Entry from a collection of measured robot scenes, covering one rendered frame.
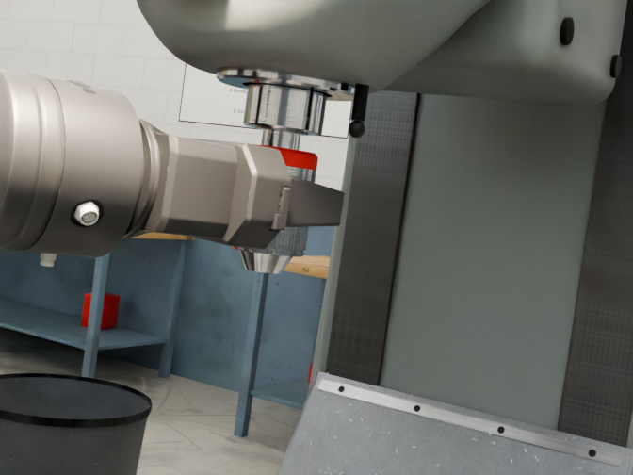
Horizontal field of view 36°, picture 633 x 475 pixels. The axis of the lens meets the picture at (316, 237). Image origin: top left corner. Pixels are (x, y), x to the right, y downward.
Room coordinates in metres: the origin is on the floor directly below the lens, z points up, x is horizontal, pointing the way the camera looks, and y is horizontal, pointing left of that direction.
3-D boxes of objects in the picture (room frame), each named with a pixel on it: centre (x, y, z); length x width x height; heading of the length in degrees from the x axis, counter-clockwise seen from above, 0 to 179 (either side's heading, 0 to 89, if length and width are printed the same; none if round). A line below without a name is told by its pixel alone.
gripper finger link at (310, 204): (0.56, 0.01, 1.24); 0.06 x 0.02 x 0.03; 128
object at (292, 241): (0.58, 0.03, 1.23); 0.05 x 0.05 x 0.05
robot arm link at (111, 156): (0.53, 0.10, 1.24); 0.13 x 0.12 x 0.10; 38
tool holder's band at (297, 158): (0.58, 0.03, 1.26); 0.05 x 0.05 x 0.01
